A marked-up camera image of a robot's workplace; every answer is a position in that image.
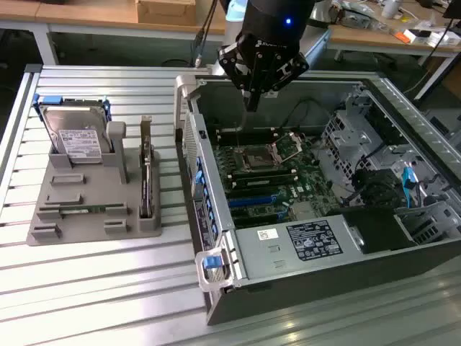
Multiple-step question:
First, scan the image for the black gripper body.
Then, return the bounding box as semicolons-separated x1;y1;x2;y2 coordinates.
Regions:
236;0;316;55

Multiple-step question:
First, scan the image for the graphics card with metal bracket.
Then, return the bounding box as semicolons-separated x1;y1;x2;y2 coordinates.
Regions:
138;115;156;220

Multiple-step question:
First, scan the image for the black RAM slot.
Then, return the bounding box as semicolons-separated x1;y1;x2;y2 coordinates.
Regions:
217;136;282;146
215;126;277;138

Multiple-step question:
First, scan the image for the brown cardboard box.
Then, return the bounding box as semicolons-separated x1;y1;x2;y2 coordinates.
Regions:
135;0;197;26

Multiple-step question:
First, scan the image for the grey metal disk bay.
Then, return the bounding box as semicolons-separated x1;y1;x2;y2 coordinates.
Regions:
394;200;461;246
318;89;397;189

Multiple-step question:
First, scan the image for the CPU socket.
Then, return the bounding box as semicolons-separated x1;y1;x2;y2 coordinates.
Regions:
239;146;274;172

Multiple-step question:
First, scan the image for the installed black RAM stick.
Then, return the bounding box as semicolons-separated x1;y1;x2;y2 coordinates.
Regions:
230;169;298;181
232;178;298;189

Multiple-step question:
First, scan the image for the green motherboard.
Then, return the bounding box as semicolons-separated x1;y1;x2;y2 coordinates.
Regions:
212;131;341;231

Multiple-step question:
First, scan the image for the white cylinder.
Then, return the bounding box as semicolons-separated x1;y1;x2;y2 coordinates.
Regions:
380;0;405;19

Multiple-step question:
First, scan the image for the blue card retention latch row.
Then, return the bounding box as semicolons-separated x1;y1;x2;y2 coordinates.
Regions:
194;155;220;241

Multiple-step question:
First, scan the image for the black expansion slot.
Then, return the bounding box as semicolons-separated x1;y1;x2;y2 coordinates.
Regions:
226;187;272;198

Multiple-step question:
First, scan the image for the white and black box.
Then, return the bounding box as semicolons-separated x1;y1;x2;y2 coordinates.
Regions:
403;27;432;46

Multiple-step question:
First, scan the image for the blue expansion slot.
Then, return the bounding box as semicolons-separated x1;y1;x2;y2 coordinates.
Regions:
228;194;274;209

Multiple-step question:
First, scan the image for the flat white box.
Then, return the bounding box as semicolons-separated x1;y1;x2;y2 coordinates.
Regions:
429;30;459;48

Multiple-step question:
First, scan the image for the silver hard disk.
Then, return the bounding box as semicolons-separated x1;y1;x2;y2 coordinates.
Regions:
42;103;111;165

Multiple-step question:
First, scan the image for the black plastic cover block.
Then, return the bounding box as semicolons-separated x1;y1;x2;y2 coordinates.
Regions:
340;207;419;255

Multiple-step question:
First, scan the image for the grey power supply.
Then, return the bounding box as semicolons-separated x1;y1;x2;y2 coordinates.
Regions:
233;215;361;282

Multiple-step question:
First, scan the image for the grey plastic parts rack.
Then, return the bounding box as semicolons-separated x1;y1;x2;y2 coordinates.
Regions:
27;120;163;248

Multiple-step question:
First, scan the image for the blue case latch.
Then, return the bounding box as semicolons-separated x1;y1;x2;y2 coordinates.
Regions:
202;254;222;270

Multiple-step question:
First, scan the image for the hard disk drive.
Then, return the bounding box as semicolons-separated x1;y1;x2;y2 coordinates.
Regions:
32;93;112;152

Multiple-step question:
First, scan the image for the green loose RAM stick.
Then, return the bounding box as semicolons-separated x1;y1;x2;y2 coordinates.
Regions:
39;203;125;214

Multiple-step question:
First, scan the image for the open grey PC case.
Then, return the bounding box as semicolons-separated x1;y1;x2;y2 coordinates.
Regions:
174;74;461;327

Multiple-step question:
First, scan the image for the black hanging cable pair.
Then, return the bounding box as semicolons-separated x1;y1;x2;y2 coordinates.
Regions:
194;0;220;68

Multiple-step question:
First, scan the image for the black wire bundle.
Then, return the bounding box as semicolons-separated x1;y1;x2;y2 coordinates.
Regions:
351;169;397;209

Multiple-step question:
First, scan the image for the blue wire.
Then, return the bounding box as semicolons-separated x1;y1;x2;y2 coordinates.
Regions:
403;166;419;210

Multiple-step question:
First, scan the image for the wooden desk with white frame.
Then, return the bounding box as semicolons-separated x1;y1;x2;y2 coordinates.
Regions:
0;0;227;66

